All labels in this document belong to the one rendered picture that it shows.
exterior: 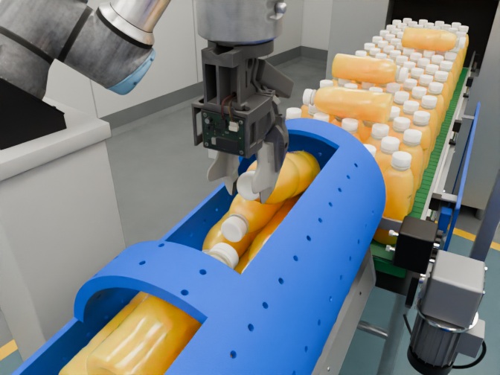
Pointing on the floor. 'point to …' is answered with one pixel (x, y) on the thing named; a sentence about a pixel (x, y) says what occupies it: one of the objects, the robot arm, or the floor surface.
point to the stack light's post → (487, 224)
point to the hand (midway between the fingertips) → (249, 187)
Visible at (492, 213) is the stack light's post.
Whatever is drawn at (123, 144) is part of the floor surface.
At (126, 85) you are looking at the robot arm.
